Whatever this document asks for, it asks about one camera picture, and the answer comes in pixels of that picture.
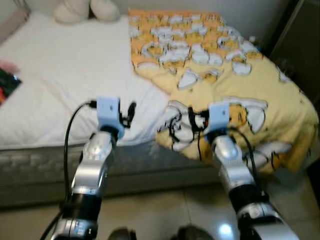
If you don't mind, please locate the yellow cartoon egg blanket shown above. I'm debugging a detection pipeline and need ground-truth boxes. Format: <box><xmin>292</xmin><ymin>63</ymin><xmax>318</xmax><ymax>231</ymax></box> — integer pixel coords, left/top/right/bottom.
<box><xmin>127</xmin><ymin>8</ymin><xmax>320</xmax><ymax>175</ymax></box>

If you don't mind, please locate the dark red green book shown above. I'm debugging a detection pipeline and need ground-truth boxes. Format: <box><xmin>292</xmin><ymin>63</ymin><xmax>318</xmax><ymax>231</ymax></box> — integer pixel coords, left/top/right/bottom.
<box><xmin>0</xmin><ymin>67</ymin><xmax>24</xmax><ymax>106</ymax></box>

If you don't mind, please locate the pink pillow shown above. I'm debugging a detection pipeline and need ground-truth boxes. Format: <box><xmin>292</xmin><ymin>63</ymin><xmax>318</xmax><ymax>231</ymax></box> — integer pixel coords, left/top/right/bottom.
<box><xmin>0</xmin><ymin>58</ymin><xmax>20</xmax><ymax>76</ymax></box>

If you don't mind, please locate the cream plush toy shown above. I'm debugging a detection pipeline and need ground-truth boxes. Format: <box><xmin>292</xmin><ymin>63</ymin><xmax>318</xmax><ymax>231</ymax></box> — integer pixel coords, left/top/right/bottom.
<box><xmin>52</xmin><ymin>0</ymin><xmax>121</xmax><ymax>25</ymax></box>

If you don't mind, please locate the dark left robot foot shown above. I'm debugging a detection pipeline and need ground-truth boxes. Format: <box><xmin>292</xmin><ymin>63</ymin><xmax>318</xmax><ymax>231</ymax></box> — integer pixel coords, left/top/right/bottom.
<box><xmin>107</xmin><ymin>227</ymin><xmax>137</xmax><ymax>240</ymax></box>

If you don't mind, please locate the dark wardrobe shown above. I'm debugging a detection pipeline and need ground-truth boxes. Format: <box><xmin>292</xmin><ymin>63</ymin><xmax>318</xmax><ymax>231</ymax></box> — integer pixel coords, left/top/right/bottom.
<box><xmin>269</xmin><ymin>0</ymin><xmax>320</xmax><ymax>109</ymax></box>

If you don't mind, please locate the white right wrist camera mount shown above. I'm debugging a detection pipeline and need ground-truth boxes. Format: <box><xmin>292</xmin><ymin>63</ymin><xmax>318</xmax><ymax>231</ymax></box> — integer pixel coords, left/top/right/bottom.
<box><xmin>207</xmin><ymin>102</ymin><xmax>231</xmax><ymax>136</ymax></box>

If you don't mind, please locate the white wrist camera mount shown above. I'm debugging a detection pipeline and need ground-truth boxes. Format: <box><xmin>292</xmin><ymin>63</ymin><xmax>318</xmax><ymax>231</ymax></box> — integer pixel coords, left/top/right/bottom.
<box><xmin>95</xmin><ymin>96</ymin><xmax>123</xmax><ymax>139</ymax></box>
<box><xmin>207</xmin><ymin>102</ymin><xmax>231</xmax><ymax>136</ymax></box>

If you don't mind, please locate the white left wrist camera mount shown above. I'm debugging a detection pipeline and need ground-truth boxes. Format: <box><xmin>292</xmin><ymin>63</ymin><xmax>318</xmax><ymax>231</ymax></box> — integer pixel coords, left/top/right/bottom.
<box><xmin>95</xmin><ymin>96</ymin><xmax>123</xmax><ymax>139</ymax></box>

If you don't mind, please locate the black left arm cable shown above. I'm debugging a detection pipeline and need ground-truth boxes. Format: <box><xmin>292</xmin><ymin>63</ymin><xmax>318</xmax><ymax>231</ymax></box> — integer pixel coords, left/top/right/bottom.
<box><xmin>40</xmin><ymin>100</ymin><xmax>98</xmax><ymax>240</ymax></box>

